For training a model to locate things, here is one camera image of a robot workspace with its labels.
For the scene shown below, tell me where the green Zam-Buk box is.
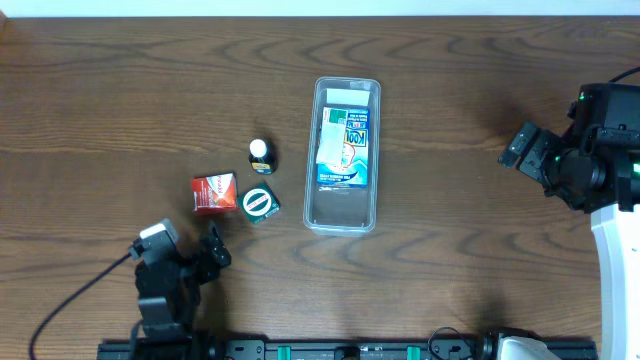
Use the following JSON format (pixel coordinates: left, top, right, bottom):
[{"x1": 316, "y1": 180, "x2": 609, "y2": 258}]
[{"x1": 239, "y1": 182, "x2": 281, "y2": 225}]

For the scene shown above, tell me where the left black cable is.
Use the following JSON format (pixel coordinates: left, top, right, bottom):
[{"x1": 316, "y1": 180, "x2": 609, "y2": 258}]
[{"x1": 28, "y1": 252, "x2": 136, "y2": 360}]

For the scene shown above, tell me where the white green medicine box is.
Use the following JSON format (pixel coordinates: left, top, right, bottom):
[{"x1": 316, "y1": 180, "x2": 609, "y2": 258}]
[{"x1": 316, "y1": 107, "x2": 348, "y2": 166}]

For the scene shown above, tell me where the dark cough syrup bottle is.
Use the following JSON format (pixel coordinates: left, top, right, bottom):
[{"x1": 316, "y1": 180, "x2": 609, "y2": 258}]
[{"x1": 249, "y1": 138, "x2": 277, "y2": 175}]

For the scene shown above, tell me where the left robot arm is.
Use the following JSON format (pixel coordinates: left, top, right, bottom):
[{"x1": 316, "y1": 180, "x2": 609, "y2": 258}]
[{"x1": 129, "y1": 219, "x2": 232, "y2": 359}]

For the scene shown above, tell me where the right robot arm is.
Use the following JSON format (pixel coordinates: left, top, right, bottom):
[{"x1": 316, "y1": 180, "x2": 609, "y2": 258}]
[{"x1": 499, "y1": 123, "x2": 639, "y2": 359}]

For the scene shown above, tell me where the clear plastic container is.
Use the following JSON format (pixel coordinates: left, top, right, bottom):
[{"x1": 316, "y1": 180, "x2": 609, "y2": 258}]
[{"x1": 303, "y1": 76, "x2": 381, "y2": 237}]

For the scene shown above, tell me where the blue cooling patch packet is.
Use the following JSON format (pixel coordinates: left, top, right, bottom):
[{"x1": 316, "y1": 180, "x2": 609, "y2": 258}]
[{"x1": 316, "y1": 108, "x2": 370, "y2": 188}]

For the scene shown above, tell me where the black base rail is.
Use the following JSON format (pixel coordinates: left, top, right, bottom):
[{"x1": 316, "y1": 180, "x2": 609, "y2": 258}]
[{"x1": 96, "y1": 328, "x2": 599, "y2": 360}]

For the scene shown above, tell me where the red Panadol box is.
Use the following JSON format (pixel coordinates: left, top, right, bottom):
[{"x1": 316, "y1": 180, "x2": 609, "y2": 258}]
[{"x1": 191, "y1": 173, "x2": 238, "y2": 215}]

